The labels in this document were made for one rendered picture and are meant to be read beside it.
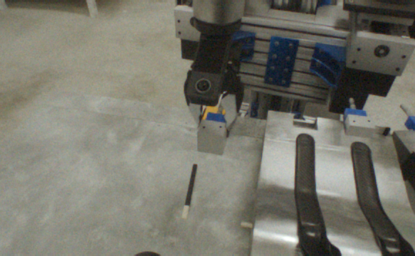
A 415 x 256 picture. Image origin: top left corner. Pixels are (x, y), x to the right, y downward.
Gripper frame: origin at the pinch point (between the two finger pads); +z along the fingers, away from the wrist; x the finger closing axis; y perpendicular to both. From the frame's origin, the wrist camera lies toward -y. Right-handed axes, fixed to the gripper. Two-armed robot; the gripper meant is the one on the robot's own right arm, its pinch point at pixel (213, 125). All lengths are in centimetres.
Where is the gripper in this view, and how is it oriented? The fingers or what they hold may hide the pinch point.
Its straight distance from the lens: 57.6
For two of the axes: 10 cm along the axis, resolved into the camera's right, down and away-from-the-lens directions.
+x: -9.8, -1.5, 1.6
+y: 2.2, -6.6, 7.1
